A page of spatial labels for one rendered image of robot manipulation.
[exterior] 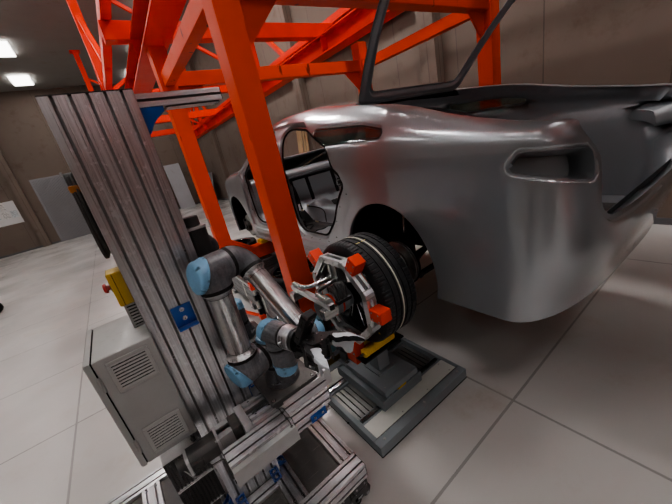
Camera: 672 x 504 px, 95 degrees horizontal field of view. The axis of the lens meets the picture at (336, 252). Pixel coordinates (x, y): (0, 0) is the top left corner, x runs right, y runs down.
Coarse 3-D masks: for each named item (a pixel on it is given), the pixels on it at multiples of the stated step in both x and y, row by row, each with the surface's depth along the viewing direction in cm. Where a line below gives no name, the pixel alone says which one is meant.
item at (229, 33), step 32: (224, 0) 166; (224, 32) 169; (224, 64) 179; (256, 96) 184; (256, 128) 187; (256, 160) 192; (288, 192) 206; (288, 224) 210; (288, 256) 214; (288, 288) 230
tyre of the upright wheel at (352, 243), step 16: (352, 240) 180; (368, 240) 178; (384, 240) 178; (368, 256) 167; (384, 256) 169; (400, 256) 173; (368, 272) 164; (384, 272) 164; (400, 272) 168; (384, 288) 161; (384, 304) 163; (400, 304) 168; (416, 304) 177; (400, 320) 174; (384, 336) 176
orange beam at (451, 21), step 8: (448, 16) 334; (456, 16) 327; (464, 16) 321; (432, 24) 350; (440, 24) 343; (448, 24) 337; (456, 24) 331; (416, 32) 369; (424, 32) 361; (432, 32) 354; (440, 32) 348; (400, 40) 389; (408, 40) 381; (416, 40) 372; (424, 40) 367; (392, 48) 402; (400, 48) 393; (408, 48) 389; (376, 56) 427; (384, 56) 416; (392, 56) 413; (376, 64) 440
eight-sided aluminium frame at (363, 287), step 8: (320, 256) 184; (328, 256) 184; (336, 256) 177; (320, 264) 188; (336, 264) 172; (344, 264) 167; (312, 272) 200; (320, 272) 200; (344, 272) 168; (352, 280) 164; (360, 280) 167; (360, 288) 161; (368, 288) 162; (368, 296) 160; (368, 304) 161; (376, 304) 165; (368, 312) 163; (336, 320) 202; (368, 320) 166; (336, 328) 202; (344, 328) 197; (352, 328) 195; (368, 328) 168; (376, 328) 168; (368, 336) 172
